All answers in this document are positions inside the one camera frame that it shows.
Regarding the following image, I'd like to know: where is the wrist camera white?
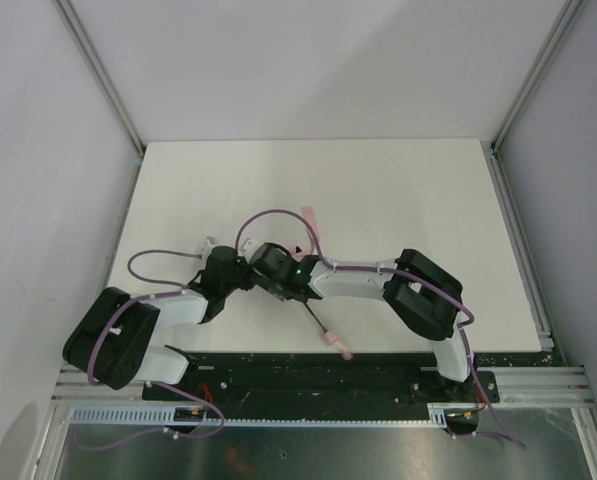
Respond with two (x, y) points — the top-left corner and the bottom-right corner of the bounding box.
(239, 238), (261, 263)
(199, 236), (220, 260)

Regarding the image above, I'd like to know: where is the right aluminium frame post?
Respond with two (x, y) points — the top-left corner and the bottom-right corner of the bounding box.
(490, 0), (589, 153)

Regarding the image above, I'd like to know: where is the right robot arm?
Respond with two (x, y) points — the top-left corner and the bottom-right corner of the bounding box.
(240, 240), (475, 384)

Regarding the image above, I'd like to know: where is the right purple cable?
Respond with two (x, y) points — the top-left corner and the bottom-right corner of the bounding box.
(235, 208), (528, 451)

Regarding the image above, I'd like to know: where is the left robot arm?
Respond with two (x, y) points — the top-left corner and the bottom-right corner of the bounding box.
(62, 246), (255, 390)

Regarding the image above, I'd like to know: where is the grey cable duct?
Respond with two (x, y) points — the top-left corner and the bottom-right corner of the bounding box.
(69, 405), (458, 429)

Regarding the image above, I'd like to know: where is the pink folding umbrella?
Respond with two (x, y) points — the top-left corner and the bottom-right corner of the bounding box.
(292, 206), (353, 361)

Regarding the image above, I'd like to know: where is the aluminium frame post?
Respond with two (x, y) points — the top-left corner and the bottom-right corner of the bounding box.
(490, 0), (589, 153)
(52, 0), (146, 158)

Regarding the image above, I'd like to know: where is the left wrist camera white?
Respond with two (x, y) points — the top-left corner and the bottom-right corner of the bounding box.
(199, 236), (220, 260)

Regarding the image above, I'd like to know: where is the left aluminium frame post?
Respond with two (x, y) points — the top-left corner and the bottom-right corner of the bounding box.
(52, 0), (146, 158)

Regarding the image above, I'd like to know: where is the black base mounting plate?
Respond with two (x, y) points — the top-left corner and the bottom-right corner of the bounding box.
(142, 351), (502, 421)

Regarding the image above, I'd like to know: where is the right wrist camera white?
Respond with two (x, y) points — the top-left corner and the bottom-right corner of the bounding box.
(239, 238), (261, 263)

